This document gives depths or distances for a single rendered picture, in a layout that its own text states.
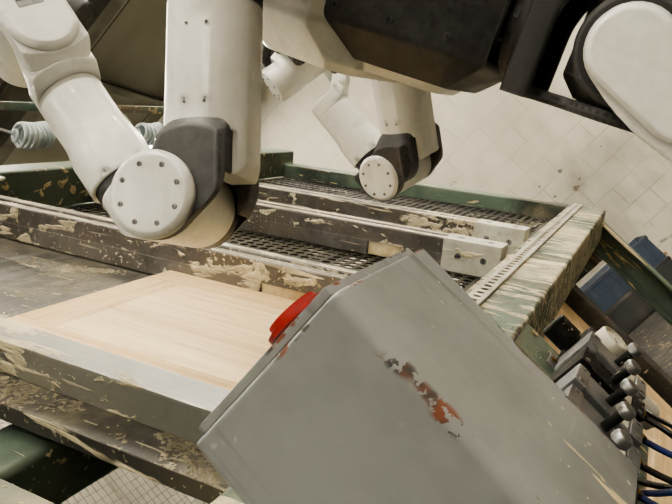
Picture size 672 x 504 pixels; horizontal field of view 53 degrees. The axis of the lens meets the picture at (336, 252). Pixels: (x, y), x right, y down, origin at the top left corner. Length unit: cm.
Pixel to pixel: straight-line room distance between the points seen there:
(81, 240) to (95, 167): 71
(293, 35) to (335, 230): 82
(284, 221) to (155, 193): 103
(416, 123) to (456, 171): 519
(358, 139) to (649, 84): 58
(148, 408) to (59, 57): 35
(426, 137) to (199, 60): 55
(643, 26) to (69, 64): 54
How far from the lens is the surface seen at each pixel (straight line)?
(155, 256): 124
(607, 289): 517
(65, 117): 69
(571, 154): 622
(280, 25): 79
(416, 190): 252
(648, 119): 71
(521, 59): 75
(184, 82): 63
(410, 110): 108
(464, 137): 630
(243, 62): 64
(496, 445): 30
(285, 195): 190
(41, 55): 70
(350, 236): 153
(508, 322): 101
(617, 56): 71
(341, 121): 118
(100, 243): 133
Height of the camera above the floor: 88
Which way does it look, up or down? 11 degrees up
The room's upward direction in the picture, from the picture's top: 43 degrees counter-clockwise
